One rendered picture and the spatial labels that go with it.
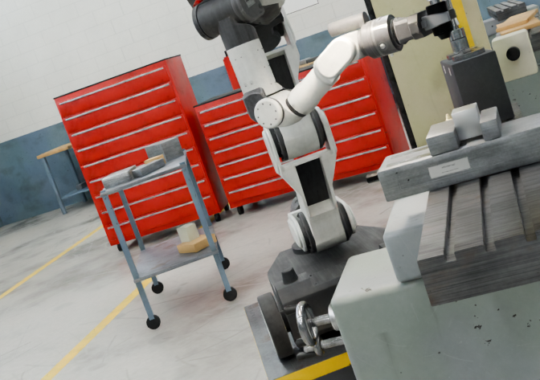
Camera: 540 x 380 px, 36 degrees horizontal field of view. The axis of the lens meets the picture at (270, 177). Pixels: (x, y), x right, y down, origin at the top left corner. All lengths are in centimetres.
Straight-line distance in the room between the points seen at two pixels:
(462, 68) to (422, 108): 145
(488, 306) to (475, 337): 8
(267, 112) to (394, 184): 45
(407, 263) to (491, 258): 55
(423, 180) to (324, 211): 90
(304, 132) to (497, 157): 90
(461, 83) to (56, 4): 1033
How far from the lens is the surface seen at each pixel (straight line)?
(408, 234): 185
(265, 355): 263
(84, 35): 1214
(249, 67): 210
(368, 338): 196
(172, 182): 712
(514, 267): 135
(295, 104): 207
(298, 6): 1115
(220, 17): 212
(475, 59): 227
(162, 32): 1168
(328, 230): 267
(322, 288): 247
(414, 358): 197
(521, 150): 174
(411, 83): 369
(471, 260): 134
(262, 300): 249
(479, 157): 175
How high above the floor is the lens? 131
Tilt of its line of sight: 9 degrees down
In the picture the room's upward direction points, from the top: 19 degrees counter-clockwise
